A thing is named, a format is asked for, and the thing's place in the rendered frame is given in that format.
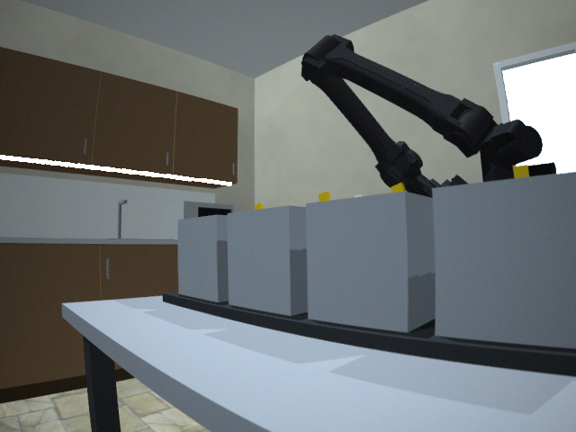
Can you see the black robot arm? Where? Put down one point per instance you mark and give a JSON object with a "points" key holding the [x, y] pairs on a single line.
{"points": [[512, 142]]}

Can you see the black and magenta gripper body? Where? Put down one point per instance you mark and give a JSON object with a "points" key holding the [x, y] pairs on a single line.
{"points": [[488, 174]]}

